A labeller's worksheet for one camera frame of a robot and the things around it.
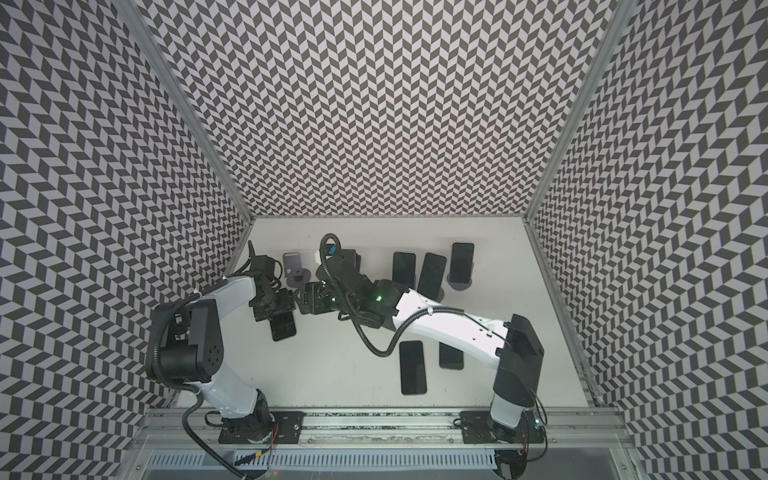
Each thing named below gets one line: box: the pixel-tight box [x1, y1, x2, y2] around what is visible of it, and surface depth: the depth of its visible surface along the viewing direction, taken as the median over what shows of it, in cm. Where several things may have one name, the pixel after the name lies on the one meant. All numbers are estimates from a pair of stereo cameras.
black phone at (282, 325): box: [269, 311, 297, 341], surface depth 88 cm
